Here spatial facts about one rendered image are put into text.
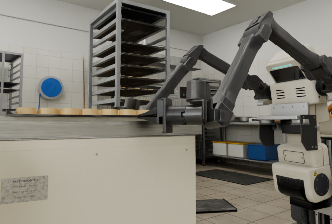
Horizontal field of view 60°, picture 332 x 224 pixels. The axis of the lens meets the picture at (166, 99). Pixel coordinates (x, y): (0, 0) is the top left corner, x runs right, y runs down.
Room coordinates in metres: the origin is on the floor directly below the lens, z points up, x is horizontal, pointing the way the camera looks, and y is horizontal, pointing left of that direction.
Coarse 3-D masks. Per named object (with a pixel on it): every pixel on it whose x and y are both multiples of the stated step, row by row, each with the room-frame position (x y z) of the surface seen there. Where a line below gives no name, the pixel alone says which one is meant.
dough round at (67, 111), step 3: (63, 108) 0.81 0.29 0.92; (66, 108) 0.80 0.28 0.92; (69, 108) 0.80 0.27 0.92; (72, 108) 0.81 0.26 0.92; (75, 108) 0.81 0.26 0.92; (63, 111) 0.80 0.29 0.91; (66, 111) 0.80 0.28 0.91; (69, 111) 0.80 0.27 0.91; (72, 111) 0.80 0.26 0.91; (75, 111) 0.81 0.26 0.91; (78, 111) 0.82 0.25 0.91; (66, 114) 0.80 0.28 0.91; (69, 114) 0.80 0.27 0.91; (72, 114) 0.80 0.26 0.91; (75, 114) 0.81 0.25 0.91; (78, 114) 0.82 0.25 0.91
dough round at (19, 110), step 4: (16, 108) 0.76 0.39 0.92; (20, 108) 0.75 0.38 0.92; (24, 108) 0.75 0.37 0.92; (28, 108) 0.76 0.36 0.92; (32, 108) 0.77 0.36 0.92; (16, 112) 0.76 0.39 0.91; (20, 112) 0.75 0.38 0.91; (24, 112) 0.75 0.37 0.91; (28, 112) 0.76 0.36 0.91; (32, 112) 0.77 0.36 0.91
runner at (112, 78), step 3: (114, 75) 2.21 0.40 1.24; (120, 75) 2.12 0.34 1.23; (105, 78) 2.36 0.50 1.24; (108, 78) 2.31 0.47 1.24; (111, 78) 2.26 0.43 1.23; (114, 78) 2.21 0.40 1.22; (120, 78) 2.18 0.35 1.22; (96, 81) 2.54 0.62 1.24; (99, 81) 2.48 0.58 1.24; (102, 81) 2.42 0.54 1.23; (105, 81) 2.36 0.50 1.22; (108, 81) 2.34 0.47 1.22; (93, 84) 2.60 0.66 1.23; (96, 84) 2.54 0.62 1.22; (99, 84) 2.53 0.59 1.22
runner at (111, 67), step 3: (108, 66) 2.31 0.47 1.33; (111, 66) 2.26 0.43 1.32; (114, 66) 2.21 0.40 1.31; (120, 66) 2.17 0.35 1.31; (102, 69) 2.42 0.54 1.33; (105, 69) 2.37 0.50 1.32; (108, 69) 2.31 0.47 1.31; (111, 69) 2.30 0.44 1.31; (93, 72) 2.61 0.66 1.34; (96, 72) 2.54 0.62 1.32; (99, 72) 2.48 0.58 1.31; (102, 72) 2.44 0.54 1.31; (105, 72) 2.44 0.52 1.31; (93, 75) 2.60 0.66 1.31; (96, 75) 2.59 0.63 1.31
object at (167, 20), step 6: (168, 12) 2.36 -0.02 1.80; (168, 18) 2.36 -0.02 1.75; (168, 24) 2.36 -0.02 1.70; (168, 30) 2.36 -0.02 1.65; (168, 36) 2.36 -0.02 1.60; (168, 42) 2.36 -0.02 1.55; (168, 48) 2.36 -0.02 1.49; (168, 54) 2.36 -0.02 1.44; (168, 60) 2.36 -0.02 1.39; (168, 66) 2.36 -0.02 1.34; (168, 72) 2.36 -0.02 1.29; (168, 96) 2.36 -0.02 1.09
